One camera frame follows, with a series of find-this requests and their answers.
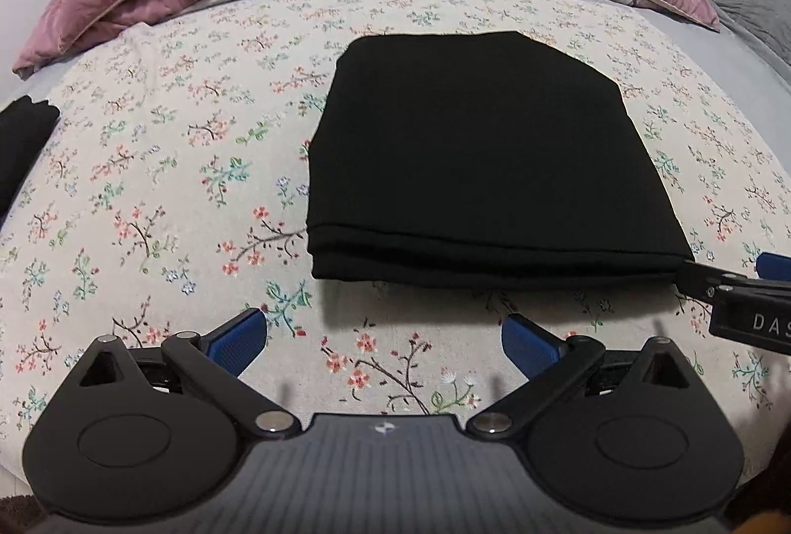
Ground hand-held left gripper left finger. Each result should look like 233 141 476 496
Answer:
74 307 299 436

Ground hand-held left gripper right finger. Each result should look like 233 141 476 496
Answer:
465 312 699 437

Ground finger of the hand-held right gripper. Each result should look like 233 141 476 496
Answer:
675 258 751 301
755 251 791 283

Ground black pants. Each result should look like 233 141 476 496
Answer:
306 32 694 289

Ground floral bedspread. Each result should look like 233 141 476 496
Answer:
0 0 791 486

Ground folded black cloth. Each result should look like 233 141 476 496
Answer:
0 98 61 214

